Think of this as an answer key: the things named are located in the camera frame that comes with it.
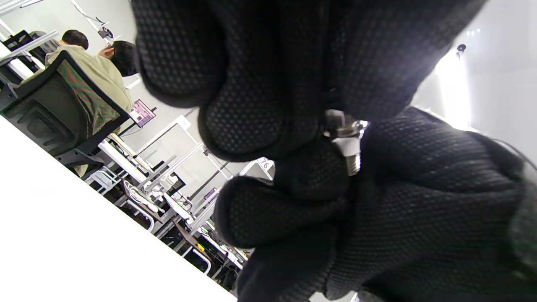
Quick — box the person's left hand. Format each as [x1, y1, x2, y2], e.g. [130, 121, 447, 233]
[213, 107, 537, 302]

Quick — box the person's right hand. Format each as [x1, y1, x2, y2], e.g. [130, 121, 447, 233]
[130, 0, 489, 163]

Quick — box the silver screw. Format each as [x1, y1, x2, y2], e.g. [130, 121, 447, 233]
[324, 110, 370, 177]

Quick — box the silver hex nut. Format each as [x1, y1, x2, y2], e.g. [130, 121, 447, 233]
[331, 137, 362, 158]

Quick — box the small pink screen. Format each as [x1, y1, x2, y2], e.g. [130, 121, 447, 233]
[129, 99, 157, 128]

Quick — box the white cart holding bag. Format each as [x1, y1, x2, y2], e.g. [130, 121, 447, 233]
[123, 196, 157, 234]

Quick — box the black mesh office chair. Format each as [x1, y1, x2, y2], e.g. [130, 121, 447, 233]
[0, 50, 130, 169]

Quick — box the empty white wire cart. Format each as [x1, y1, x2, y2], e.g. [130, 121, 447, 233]
[181, 245, 213, 276]

